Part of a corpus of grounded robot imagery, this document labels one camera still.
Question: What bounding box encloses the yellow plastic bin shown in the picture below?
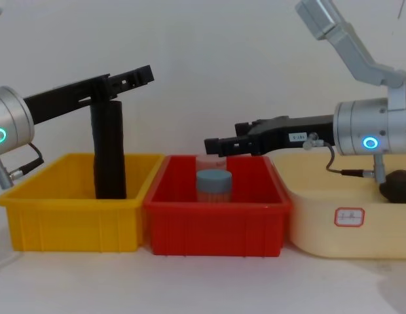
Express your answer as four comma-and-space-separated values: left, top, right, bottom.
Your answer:
0, 153, 166, 253

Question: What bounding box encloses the jar with blue-grey lid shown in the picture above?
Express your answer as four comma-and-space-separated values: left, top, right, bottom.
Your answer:
196, 169, 233, 203

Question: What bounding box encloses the red plastic bin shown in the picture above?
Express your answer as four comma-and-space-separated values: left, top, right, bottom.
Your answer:
143, 154, 293, 258

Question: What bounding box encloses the dark brown rounded object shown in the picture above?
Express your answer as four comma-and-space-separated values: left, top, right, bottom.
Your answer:
378, 169, 406, 205

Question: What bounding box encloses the thin dark right wrist cable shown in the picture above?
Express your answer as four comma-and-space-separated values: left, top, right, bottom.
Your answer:
303, 132, 376, 178

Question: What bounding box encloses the thin dark left wrist cable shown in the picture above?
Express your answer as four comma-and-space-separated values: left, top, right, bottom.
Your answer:
9, 142, 45, 179

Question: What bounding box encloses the thin dark wrist cable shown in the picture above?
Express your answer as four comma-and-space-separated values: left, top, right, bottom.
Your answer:
9, 142, 45, 179
303, 132, 376, 178

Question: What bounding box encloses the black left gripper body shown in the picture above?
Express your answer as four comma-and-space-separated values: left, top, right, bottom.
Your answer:
23, 73, 111, 125

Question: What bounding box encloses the clear plastic cup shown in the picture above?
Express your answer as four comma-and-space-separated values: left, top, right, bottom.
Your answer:
196, 154, 229, 173

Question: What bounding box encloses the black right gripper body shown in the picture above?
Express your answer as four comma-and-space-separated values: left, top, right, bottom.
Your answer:
248, 114, 335, 157

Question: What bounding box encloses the cream plastic tub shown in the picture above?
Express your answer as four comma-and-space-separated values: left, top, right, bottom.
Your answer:
271, 152, 406, 260

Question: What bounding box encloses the black cylinder tube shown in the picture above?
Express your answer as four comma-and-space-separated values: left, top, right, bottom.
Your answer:
89, 99, 127, 200

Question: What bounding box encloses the white label with red border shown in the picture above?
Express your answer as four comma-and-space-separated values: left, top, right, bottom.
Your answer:
334, 207, 366, 227

